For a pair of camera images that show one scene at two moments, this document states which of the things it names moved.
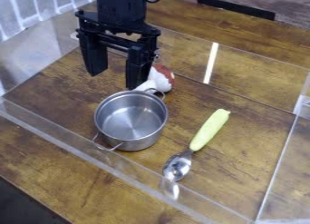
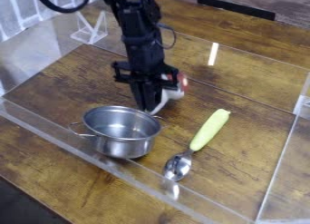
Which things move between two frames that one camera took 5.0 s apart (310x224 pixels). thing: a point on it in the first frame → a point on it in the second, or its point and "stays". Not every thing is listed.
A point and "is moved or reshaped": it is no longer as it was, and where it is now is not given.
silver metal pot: (130, 120) is moved or reshaped
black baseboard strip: (230, 6) stays
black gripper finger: (95, 52) → (139, 90)
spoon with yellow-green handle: (178, 165) stays
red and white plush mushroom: (160, 79) is moved or reshaped
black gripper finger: (139, 59) → (151, 96)
